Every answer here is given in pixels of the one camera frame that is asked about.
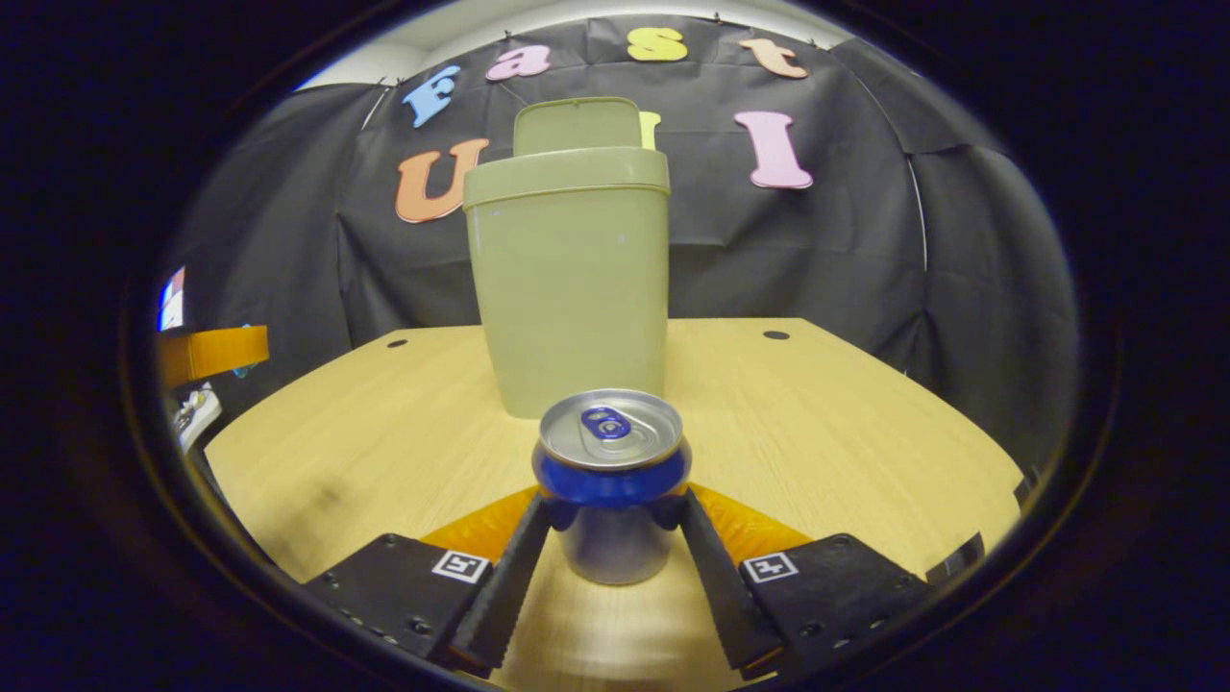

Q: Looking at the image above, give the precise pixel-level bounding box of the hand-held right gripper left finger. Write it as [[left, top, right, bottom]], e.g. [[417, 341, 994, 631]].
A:
[[303, 485, 554, 674]]

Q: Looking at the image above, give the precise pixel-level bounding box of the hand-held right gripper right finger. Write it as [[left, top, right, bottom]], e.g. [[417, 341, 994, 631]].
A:
[[677, 482, 933, 679]]

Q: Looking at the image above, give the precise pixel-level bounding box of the blue pop can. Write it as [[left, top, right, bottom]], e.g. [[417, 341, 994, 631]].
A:
[[531, 388, 693, 586]]

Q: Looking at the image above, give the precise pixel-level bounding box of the green desktop garbage bin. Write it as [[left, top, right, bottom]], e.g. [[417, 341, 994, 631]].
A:
[[462, 96, 672, 420]]

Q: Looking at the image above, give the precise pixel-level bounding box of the wooden desktop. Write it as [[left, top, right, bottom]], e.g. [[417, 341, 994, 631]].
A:
[[204, 317, 1024, 692]]

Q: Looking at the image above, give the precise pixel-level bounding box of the computer monitor screen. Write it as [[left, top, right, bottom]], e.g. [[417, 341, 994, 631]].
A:
[[159, 267, 186, 333]]

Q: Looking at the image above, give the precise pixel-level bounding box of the white side table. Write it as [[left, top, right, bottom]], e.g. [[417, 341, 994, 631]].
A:
[[173, 384, 224, 453]]

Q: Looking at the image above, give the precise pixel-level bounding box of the black backdrop cloth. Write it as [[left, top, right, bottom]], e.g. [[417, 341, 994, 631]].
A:
[[159, 14, 1077, 472]]

